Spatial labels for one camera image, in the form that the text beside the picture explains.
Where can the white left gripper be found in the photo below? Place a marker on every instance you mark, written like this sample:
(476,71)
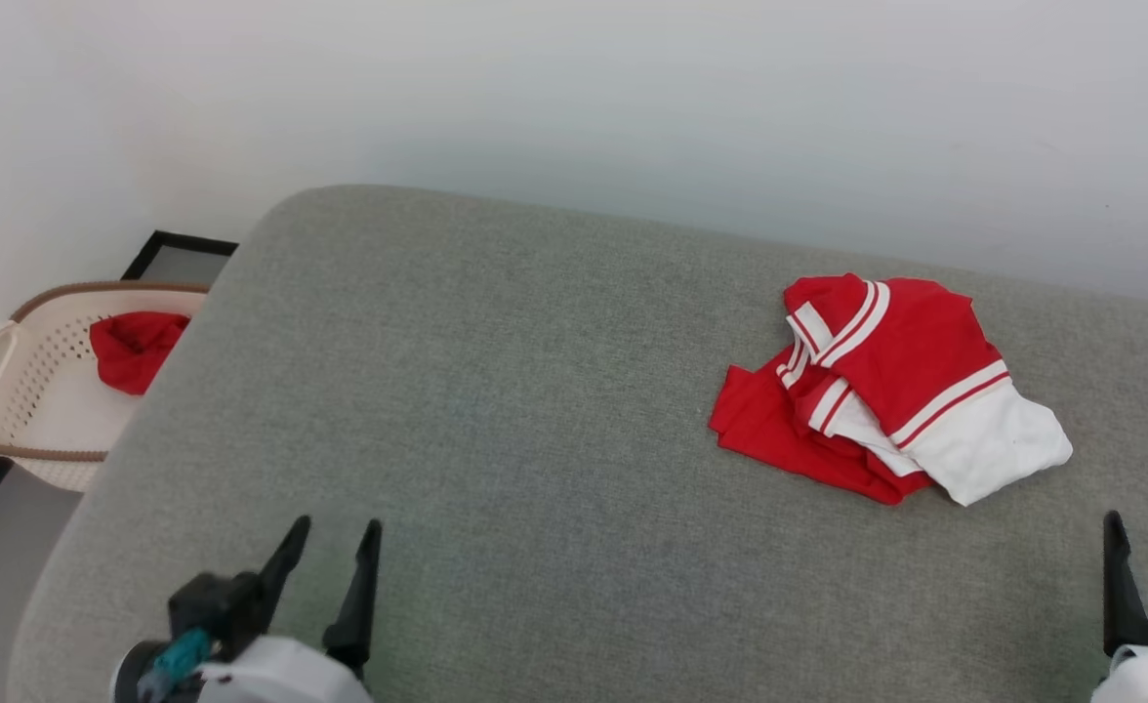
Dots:
(281,676)

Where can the red and white garment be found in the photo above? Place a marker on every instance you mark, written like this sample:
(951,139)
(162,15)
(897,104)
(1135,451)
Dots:
(911,361)

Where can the black framed floor panel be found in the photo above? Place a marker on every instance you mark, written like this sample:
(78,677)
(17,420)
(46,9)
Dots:
(179,259)

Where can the grey fabric sofa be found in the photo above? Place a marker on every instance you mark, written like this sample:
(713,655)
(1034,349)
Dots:
(535,469)

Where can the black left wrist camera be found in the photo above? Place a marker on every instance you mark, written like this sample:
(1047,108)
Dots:
(211,603)

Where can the white perforated laundry basket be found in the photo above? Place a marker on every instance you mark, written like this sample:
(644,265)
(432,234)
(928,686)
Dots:
(42,391)

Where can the plain red cloth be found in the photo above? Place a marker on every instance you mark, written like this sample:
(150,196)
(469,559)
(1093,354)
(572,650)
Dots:
(130,350)

